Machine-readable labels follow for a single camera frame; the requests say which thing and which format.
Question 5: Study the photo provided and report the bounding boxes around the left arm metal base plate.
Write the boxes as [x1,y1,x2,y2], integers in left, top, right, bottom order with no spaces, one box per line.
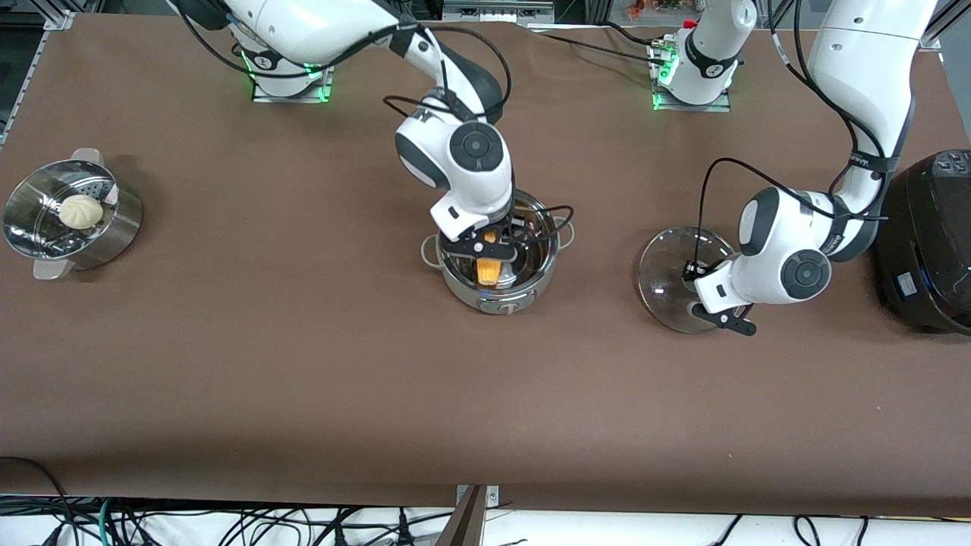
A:
[650,39,734,114]

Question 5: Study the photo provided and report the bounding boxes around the dark metal strut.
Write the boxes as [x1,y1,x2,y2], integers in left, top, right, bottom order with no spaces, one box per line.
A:
[435,485,487,546]

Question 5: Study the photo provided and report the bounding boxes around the white steamed bun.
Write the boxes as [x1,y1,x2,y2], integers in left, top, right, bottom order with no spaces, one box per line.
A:
[59,194,105,229]

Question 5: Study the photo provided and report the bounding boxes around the black left base cable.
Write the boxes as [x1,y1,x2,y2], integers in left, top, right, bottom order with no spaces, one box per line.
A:
[527,20,670,69]

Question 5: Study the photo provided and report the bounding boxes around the black rice cooker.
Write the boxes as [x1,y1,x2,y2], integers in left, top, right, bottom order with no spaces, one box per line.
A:
[871,149,971,337]

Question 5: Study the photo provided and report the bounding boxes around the grey power strip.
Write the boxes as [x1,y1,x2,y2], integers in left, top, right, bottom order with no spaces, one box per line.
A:
[442,0,556,24]

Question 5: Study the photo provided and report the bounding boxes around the brown table cover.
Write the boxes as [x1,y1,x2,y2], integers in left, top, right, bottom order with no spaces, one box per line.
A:
[0,11,971,518]

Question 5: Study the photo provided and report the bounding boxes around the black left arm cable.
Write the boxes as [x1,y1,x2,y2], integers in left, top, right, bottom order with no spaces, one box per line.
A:
[696,0,905,308]

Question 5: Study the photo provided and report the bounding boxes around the steel steamer pot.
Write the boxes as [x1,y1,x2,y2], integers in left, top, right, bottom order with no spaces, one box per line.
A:
[3,147,143,281]

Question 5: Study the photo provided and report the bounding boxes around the glass pot lid with knob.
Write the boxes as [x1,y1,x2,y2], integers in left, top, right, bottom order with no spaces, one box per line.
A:
[638,226,739,336]

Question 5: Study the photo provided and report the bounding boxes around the aluminium frame profile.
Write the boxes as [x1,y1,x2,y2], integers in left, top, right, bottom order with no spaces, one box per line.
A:
[41,0,78,32]

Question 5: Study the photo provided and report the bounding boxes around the silver two-handled cooking pot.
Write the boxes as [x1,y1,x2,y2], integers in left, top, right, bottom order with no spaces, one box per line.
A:
[420,190,575,316]

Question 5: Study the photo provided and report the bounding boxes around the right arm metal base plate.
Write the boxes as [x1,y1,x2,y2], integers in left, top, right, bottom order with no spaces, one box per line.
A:
[250,53,335,104]

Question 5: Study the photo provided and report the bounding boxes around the yellow corn cob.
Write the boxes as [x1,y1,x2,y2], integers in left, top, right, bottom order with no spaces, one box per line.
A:
[476,231,504,288]

